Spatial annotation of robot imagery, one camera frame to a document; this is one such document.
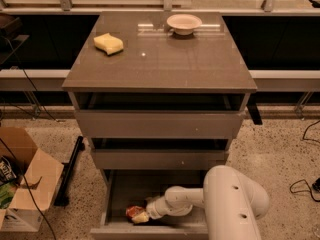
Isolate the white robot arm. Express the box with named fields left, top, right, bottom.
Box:
left=126, top=165, right=270, bottom=240

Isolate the white bowl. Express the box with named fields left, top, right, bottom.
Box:
left=167, top=14, right=202, bottom=36

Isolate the black cable right floor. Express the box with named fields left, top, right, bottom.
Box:
left=289, top=178, right=320, bottom=203

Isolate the black bar on floor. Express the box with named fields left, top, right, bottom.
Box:
left=54, top=136, right=85, bottom=207

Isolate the brown cardboard box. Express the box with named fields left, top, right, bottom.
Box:
left=0, top=127, right=63, bottom=232

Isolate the grey drawer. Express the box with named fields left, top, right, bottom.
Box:
left=75, top=110, right=243, bottom=139
left=91, top=170, right=209, bottom=240
left=91, top=150, right=228, bottom=170

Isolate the snack bag in box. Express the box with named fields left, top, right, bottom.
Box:
left=0, top=156, right=17, bottom=185

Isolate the grey bottom drawer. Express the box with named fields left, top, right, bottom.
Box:
left=91, top=170, right=209, bottom=240

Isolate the yellow sponge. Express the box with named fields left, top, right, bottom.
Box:
left=94, top=33, right=124, bottom=55

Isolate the red coke can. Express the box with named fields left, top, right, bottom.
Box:
left=126, top=205, right=145, bottom=219

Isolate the grey top drawer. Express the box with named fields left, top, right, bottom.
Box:
left=75, top=110, right=243, bottom=139

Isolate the black cable left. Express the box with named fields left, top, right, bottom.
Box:
left=0, top=33, right=58, bottom=240

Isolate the green package in box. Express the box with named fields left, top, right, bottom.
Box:
left=0, top=182, right=18, bottom=209

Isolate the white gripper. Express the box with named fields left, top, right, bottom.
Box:
left=132, top=196, right=168, bottom=224

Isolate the grey drawer cabinet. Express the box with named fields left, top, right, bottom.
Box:
left=62, top=11, right=258, bottom=240

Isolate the grey middle drawer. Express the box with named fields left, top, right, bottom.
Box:
left=91, top=150, right=228, bottom=170

